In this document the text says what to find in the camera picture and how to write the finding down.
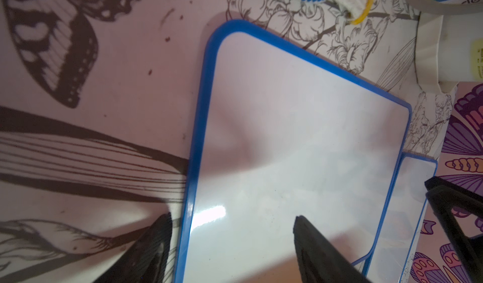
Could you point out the white plant pot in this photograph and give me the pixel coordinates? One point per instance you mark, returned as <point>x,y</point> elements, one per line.
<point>448,51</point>

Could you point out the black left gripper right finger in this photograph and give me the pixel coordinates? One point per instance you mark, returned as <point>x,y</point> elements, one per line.
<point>318,260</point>

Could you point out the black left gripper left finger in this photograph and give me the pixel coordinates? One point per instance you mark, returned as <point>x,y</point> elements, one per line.
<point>146,260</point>

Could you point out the blue-framed whiteboard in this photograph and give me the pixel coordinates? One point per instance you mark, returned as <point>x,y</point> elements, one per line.
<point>280,133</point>
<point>395,248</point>

